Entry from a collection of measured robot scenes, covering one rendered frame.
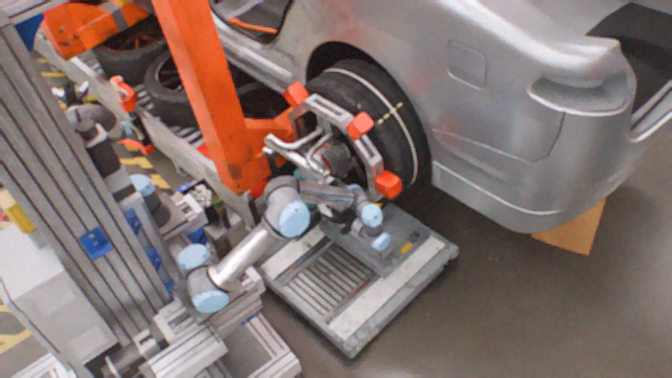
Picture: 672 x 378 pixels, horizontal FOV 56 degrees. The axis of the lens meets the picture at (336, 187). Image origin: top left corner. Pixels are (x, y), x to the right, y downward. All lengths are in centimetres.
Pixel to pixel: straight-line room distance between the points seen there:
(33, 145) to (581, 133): 170
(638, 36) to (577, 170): 125
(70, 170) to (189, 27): 84
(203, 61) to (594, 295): 220
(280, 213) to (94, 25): 286
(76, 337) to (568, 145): 186
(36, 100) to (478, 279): 232
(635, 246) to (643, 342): 57
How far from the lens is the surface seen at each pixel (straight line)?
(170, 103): 403
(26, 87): 193
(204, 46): 270
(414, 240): 335
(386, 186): 262
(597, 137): 225
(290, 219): 210
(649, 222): 380
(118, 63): 458
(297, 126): 294
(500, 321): 327
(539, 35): 207
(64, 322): 244
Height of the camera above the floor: 281
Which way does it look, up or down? 47 degrees down
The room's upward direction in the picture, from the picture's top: 10 degrees counter-clockwise
